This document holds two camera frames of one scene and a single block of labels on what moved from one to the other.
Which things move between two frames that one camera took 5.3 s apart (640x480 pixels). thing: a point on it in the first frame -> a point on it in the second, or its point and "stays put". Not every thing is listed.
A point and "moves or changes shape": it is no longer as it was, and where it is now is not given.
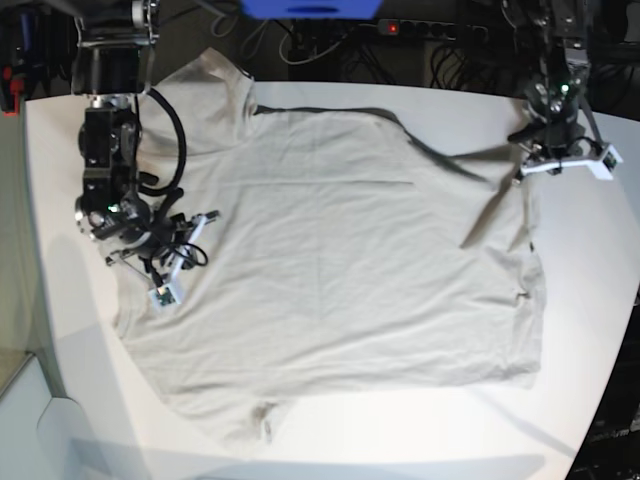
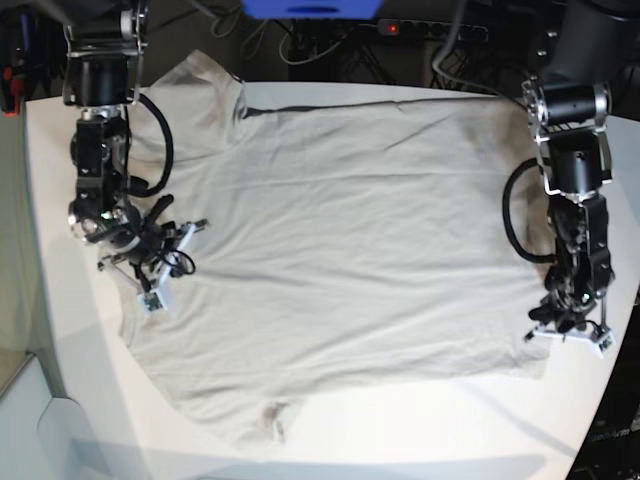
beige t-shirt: (350, 258) moves or changes shape
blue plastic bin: (312, 9) stays put
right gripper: (556, 142) -> (576, 325)
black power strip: (439, 29) stays put
